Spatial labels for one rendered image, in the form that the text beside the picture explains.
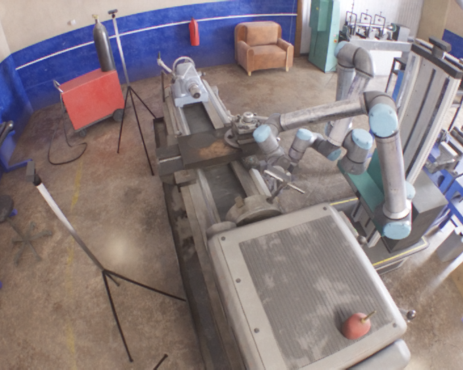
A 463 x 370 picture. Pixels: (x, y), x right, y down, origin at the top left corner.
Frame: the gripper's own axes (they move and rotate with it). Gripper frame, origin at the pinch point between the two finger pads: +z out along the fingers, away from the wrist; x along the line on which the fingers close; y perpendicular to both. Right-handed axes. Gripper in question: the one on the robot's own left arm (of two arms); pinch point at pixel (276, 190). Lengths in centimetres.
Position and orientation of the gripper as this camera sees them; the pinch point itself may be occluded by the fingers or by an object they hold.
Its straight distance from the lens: 115.6
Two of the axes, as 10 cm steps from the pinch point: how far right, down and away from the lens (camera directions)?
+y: -4.8, 6.8, 5.5
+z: -1.3, 5.6, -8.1
